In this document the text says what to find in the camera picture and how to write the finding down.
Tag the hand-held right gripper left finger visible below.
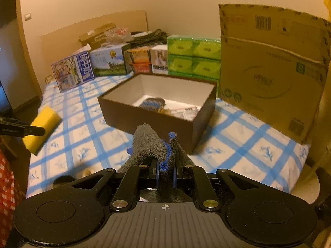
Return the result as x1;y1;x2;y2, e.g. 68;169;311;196
55;159;159;212

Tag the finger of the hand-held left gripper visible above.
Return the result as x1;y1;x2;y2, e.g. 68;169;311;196
0;117;46;137

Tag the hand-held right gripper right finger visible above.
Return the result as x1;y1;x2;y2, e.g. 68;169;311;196
173;160;277;212

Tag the yellow sponge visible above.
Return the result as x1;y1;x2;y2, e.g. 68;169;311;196
22;106;62;155

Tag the grey fuzzy towel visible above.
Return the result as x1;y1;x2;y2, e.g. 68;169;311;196
116;123;195;203

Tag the clear bag of cotton swabs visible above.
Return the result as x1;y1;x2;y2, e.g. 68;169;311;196
156;106;176;115

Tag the red printed packet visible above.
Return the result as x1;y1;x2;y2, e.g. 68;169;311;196
172;106;199;121

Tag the brown cardboard box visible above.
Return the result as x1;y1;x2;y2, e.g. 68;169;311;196
97;73;218;154

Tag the grey striped knit sock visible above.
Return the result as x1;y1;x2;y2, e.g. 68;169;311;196
140;98;166;110

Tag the dark glossy screen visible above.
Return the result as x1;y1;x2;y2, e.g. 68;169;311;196
0;79;13;114

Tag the blue checked bedsheet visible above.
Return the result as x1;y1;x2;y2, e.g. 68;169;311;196
26;76;311;199

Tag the red checked cloth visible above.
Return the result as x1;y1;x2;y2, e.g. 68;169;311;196
0;150;24;238

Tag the blue printed box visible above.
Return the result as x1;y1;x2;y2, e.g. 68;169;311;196
51;50;94;94

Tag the beige wooden headboard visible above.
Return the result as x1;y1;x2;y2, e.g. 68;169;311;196
40;10;148;83

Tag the green and white milk box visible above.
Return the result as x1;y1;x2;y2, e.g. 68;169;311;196
90;44;131;76

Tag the dark box with orange print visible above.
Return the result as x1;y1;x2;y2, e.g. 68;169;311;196
124;47;153;74

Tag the small white printed box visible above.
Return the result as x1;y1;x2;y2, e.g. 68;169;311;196
151;45;168;74

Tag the long flat cardboard box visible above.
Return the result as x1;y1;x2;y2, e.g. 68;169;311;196
78;23;117;49

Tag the green tissue packet bundle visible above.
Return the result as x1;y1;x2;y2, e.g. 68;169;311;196
167;35;222;97

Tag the clear plastic bag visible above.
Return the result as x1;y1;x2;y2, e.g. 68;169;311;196
103;27;133;44

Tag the white fan stand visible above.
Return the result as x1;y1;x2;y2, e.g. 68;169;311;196
291;160;321;204

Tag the large tan cardboard box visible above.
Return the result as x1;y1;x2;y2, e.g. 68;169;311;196
218;3;331;144

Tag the dark green strap bag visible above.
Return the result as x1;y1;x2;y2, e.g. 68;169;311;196
129;30;168;48

